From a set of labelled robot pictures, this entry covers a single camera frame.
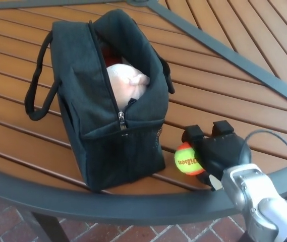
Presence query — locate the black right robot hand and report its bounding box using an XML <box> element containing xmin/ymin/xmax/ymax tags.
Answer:
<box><xmin>182</xmin><ymin>120</ymin><xmax>252</xmax><ymax>192</ymax></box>

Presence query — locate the yellow orange tennis ball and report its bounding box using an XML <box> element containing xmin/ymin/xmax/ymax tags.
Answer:
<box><xmin>174</xmin><ymin>142</ymin><xmax>206</xmax><ymax>176</ymax></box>

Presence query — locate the peach dumpling plush with sunglasses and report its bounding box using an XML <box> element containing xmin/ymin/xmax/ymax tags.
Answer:
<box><xmin>106</xmin><ymin>63</ymin><xmax>150</xmax><ymax>105</ymax></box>

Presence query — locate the red apple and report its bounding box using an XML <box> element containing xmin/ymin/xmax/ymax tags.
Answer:
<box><xmin>102</xmin><ymin>47</ymin><xmax>124</xmax><ymax>67</ymax></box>

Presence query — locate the black insulated lunch bag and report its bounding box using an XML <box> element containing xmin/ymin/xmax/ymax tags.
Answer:
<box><xmin>24</xmin><ymin>9</ymin><xmax>176</xmax><ymax>194</ymax></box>

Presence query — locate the dark metal table leg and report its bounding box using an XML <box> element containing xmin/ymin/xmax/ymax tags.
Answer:
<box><xmin>238</xmin><ymin>223</ymin><xmax>254</xmax><ymax>242</ymax></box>
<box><xmin>31</xmin><ymin>211</ymin><xmax>67</xmax><ymax>242</ymax></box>

